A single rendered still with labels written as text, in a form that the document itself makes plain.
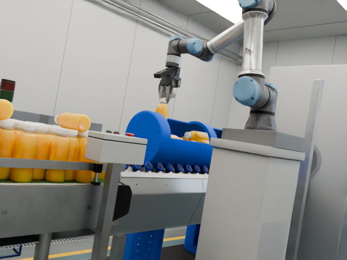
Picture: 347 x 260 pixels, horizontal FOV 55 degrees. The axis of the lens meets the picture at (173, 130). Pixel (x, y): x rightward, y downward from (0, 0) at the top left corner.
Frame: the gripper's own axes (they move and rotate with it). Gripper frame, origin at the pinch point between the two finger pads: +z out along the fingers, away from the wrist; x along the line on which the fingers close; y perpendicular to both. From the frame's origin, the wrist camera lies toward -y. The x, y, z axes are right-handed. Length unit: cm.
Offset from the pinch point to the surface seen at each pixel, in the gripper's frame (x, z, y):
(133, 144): -34, 24, -44
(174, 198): -12, 50, 7
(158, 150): -12.8, 25.9, -10.3
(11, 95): 33, 12, -64
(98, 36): 319, -116, 153
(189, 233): 53, 99, 109
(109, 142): -34, 24, -55
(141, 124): 2.4, 14.7, -10.7
